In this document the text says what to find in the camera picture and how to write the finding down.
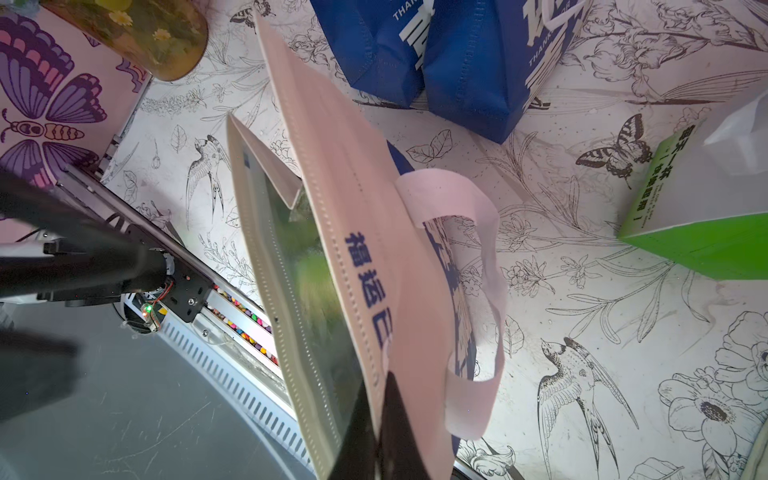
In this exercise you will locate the artificial potted plant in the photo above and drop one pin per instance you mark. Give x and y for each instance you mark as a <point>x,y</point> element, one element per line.
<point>166,38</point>

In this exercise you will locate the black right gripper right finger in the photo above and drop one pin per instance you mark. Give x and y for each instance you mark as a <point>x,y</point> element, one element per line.
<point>398,455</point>

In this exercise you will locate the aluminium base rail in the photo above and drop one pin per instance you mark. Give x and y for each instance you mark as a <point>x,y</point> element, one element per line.
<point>215,328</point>

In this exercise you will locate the green white takeout bag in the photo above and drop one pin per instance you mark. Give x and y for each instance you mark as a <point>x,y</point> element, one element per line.
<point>704,201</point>

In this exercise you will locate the blue white takeout bag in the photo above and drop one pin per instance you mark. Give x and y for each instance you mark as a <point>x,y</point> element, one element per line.
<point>355,271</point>

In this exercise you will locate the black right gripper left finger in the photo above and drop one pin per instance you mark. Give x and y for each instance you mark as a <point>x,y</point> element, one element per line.
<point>357,456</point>

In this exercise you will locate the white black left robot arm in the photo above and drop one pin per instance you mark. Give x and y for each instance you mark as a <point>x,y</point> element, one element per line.
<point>87,256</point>

